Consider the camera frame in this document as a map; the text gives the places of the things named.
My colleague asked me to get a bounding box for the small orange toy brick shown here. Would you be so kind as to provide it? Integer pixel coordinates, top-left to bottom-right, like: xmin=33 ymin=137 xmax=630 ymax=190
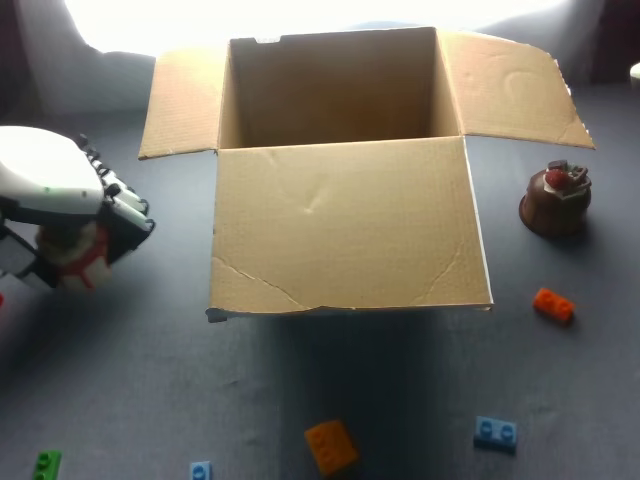
xmin=532 ymin=288 xmax=576 ymax=324

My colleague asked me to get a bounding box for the small figurine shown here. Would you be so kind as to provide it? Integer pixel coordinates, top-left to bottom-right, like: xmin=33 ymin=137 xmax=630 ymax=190
xmin=518 ymin=158 xmax=594 ymax=236

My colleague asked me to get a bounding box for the cardboard box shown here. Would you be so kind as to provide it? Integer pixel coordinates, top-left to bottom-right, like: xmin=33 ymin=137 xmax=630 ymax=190
xmin=138 ymin=25 xmax=596 ymax=324

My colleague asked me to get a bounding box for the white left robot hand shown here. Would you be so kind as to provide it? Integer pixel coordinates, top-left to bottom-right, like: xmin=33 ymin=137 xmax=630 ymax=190
xmin=0 ymin=125 xmax=156 ymax=291

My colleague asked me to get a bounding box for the green toy brick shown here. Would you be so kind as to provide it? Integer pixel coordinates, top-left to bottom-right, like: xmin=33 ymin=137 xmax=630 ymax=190
xmin=32 ymin=449 xmax=64 ymax=480

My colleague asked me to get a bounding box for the grey table cloth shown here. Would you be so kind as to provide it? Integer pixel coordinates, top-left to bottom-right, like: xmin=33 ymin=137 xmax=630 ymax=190
xmin=0 ymin=0 xmax=640 ymax=480

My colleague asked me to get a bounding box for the red and white toy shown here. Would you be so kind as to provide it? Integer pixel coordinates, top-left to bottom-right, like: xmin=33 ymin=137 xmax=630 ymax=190
xmin=35 ymin=222 xmax=114 ymax=294

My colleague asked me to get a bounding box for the large yellow-orange toy brick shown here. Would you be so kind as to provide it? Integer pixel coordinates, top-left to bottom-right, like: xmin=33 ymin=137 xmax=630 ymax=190
xmin=303 ymin=419 xmax=360 ymax=476

